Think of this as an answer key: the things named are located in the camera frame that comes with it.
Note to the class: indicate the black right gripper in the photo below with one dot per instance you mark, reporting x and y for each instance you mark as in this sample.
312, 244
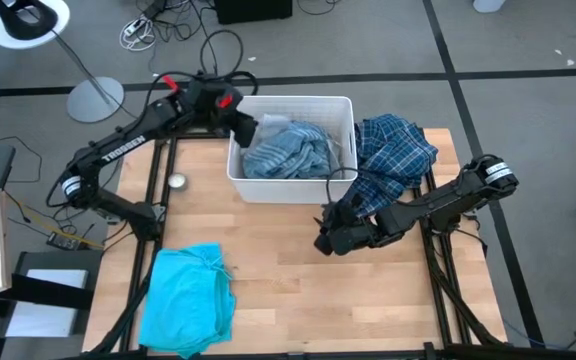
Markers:
358, 232

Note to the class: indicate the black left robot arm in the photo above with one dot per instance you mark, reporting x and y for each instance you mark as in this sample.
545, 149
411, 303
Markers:
133, 135

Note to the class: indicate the black aluminium table frame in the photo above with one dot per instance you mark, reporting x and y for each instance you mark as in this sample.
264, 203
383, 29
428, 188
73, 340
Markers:
478, 353

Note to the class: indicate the dark blue plaid shirt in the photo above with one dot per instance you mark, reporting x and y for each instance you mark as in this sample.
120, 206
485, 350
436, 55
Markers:
393, 150

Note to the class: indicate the white plastic laundry bin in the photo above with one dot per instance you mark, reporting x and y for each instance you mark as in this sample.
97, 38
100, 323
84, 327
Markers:
288, 192

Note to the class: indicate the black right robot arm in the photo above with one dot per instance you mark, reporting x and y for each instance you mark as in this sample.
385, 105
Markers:
448, 200

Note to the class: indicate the turquoise T-shirt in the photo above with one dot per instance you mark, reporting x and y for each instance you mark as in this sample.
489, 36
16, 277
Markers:
188, 300

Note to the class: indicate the small black electronics box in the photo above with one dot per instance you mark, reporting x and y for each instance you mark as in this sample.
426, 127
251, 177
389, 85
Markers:
65, 242

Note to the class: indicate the black and white stool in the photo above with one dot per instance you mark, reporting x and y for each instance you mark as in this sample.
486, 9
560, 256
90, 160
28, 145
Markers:
48, 292

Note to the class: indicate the round silver tape roll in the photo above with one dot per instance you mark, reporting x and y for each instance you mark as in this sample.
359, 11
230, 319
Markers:
177, 181

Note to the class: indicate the grey floor lamp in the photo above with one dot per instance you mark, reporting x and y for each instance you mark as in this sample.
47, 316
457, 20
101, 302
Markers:
95, 100

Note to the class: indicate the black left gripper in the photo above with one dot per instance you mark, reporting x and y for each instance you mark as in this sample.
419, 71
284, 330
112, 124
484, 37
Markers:
213, 112

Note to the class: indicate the white floor object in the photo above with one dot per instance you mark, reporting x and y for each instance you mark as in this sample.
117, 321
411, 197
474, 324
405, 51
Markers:
488, 5

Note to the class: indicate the light blue striped shirt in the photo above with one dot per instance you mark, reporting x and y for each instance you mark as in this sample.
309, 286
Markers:
288, 152

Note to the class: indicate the black power adapter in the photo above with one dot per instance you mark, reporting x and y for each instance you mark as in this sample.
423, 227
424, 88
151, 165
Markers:
154, 9

